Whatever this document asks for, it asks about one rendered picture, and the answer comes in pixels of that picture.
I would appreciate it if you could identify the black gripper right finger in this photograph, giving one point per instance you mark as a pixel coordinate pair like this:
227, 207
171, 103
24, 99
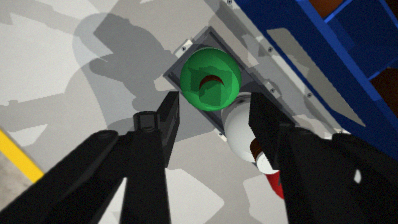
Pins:
313, 191

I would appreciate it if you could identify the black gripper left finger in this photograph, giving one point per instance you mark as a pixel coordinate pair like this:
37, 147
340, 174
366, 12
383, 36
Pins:
71, 192

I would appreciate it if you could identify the red bottle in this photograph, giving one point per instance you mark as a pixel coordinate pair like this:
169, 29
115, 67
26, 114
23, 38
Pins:
273, 181

